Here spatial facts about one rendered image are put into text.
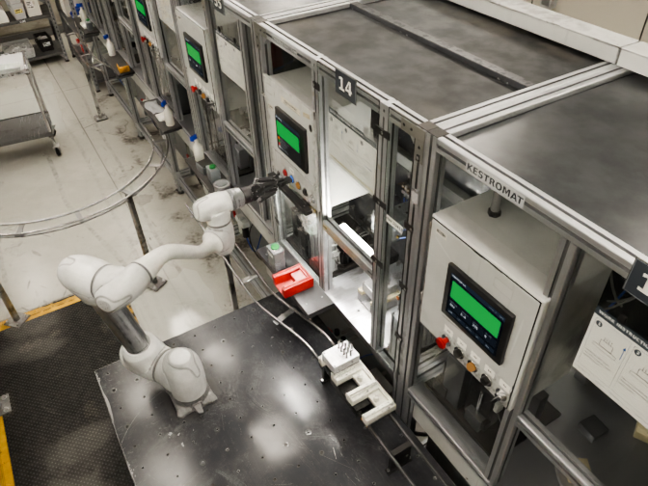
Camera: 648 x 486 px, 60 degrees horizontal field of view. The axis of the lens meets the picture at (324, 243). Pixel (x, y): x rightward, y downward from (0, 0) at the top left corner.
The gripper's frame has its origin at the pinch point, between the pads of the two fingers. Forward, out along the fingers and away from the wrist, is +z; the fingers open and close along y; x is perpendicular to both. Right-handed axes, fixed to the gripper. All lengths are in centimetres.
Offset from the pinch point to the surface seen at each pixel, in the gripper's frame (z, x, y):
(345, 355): -8, -61, -49
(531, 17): 84, -45, 66
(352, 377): -8, -68, -57
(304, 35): 16, 5, 59
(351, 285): 18, -27, -51
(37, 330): -129, 126, -140
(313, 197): 4.0, -19.2, 1.5
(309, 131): 4.2, -17.3, 31.0
